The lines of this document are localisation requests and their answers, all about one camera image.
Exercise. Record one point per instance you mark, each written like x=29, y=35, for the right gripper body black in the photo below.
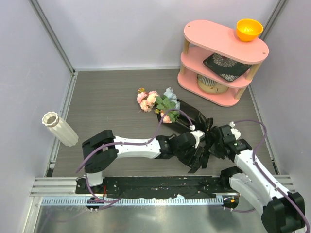
x=218, y=146

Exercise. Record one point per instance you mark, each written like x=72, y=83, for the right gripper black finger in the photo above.
x=213, y=149
x=214, y=134

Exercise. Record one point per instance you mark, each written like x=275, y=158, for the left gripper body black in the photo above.
x=183, y=156

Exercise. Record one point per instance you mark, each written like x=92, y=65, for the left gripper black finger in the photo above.
x=193, y=163
x=203, y=152

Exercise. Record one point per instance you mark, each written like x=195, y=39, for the black ribbon with gold lettering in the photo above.
x=209, y=124

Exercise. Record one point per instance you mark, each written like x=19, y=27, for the flower bouquet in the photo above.
x=172, y=111

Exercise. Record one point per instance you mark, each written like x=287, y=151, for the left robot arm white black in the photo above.
x=104, y=148

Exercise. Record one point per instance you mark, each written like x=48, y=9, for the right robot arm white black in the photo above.
x=281, y=210

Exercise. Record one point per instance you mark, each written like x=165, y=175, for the white ribbed vase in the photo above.
x=60, y=129

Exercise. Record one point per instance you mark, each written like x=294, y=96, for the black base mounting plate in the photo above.
x=164, y=187

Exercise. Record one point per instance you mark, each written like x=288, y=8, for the beige ceramic bowl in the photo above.
x=210, y=86

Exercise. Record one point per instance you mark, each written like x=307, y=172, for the black floral square plate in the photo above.
x=224, y=67

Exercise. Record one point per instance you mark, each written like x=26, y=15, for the pink three-tier shelf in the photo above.
x=202, y=39

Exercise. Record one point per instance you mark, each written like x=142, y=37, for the orange plastic bowl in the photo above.
x=248, y=29

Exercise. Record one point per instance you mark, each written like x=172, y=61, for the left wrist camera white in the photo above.
x=198, y=135

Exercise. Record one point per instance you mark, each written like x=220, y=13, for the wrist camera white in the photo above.
x=234, y=131
x=198, y=135

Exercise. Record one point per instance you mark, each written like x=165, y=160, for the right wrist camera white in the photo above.
x=234, y=131

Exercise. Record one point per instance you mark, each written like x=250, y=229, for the white slotted cable duct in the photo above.
x=89, y=201

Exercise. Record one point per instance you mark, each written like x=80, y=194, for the aluminium frame rail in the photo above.
x=72, y=81

